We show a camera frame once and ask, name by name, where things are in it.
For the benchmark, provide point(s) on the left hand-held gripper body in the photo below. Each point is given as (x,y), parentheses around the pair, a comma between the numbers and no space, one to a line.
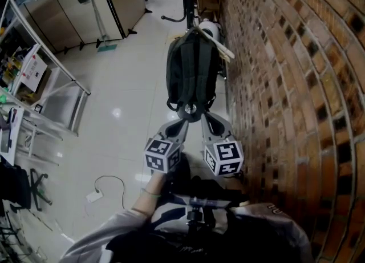
(159,156)

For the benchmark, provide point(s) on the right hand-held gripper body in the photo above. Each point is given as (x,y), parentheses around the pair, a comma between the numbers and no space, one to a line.
(225,157)

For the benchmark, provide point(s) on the dark green backpack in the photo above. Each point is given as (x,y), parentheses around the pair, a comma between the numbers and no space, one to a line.
(191,68)

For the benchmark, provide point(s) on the person's right forearm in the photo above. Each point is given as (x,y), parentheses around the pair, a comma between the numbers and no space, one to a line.
(271,222)

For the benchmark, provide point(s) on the person's left forearm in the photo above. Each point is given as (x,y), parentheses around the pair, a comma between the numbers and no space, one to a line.
(151,185)

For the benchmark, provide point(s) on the person's black trousers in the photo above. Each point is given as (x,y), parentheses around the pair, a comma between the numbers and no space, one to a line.
(199,185)

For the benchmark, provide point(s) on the person's shoe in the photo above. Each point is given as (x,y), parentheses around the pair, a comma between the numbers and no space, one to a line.
(243,203)

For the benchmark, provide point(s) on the person's grey jacket torso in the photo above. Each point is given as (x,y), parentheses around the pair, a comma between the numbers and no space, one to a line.
(168,216)

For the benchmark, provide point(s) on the white power strip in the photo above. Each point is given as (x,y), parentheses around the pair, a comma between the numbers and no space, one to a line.
(94,196)

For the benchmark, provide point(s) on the light wooden planks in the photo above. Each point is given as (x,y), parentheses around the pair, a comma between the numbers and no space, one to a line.
(225,50)

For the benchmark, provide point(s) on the green flat mop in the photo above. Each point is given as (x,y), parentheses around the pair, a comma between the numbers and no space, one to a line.
(107,47)

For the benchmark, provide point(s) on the black office chair base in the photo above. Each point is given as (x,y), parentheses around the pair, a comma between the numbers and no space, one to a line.
(37,187)

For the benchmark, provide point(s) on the white round appliance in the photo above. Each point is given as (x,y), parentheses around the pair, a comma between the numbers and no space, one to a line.
(211,28)

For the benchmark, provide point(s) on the white paper board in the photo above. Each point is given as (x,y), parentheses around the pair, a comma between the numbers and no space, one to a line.
(17,135)

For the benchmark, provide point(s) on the white sign with red mark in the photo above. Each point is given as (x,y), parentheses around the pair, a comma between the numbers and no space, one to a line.
(32,75)

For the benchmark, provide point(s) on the dark slim handset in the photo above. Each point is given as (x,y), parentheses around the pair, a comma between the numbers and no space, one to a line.
(12,115)

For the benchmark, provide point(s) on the black tablet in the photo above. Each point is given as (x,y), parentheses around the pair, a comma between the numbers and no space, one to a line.
(5,142)

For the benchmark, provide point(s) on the beige folding room divider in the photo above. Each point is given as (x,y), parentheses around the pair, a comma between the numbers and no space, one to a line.
(74,16)

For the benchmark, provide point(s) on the small green object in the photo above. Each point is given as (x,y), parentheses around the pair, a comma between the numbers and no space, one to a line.
(2,99)

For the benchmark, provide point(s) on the pile of colourful shelf items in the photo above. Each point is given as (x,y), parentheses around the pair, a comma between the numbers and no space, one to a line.
(11,62)

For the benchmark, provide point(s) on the black chest camera mount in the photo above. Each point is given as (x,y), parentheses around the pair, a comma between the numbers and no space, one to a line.
(199,201)

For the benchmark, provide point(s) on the grey metal shelf frame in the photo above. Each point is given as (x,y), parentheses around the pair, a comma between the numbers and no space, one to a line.
(82,89)

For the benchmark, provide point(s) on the small black picture frame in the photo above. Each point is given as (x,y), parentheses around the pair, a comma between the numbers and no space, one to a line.
(38,108)

